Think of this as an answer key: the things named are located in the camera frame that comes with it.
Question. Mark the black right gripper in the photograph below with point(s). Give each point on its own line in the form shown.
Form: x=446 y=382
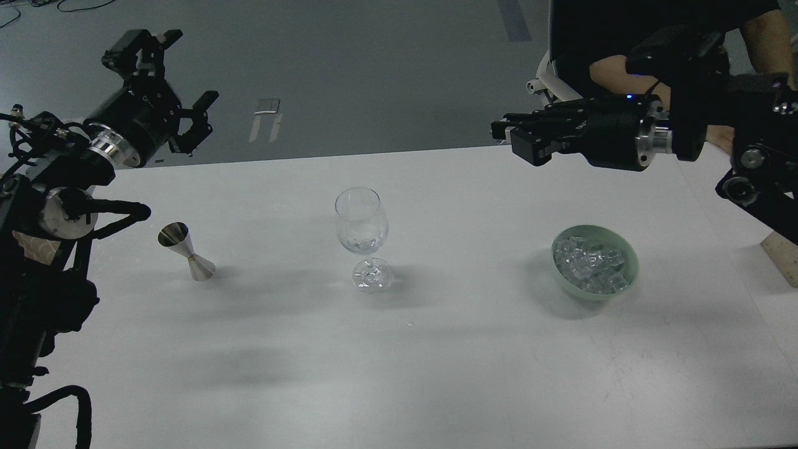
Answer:
x=623 y=132

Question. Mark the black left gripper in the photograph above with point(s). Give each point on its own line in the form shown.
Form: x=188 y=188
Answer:
x=135 y=123

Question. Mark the steel double jigger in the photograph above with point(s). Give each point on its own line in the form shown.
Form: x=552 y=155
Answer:
x=176 y=237

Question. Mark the clear ice cubes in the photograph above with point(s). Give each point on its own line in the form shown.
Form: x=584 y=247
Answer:
x=591 y=265

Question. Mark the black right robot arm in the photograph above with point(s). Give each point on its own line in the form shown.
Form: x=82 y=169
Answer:
x=761 y=109

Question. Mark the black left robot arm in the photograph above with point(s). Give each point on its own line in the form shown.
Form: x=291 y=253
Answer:
x=50 y=220

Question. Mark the clear wine glass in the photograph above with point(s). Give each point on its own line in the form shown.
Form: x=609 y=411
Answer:
x=362 y=228

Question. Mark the white office chair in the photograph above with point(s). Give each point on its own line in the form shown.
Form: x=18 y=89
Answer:
x=547 y=86

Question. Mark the seated person in black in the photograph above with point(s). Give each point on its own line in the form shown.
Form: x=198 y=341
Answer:
x=592 y=40

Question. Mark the green bowl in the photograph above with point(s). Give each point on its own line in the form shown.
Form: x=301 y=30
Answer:
x=632 y=269

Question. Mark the beige checkered cushion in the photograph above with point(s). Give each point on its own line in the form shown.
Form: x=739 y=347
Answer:
x=41 y=250

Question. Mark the beige object at table edge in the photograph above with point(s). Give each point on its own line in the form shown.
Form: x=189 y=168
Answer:
x=783 y=254

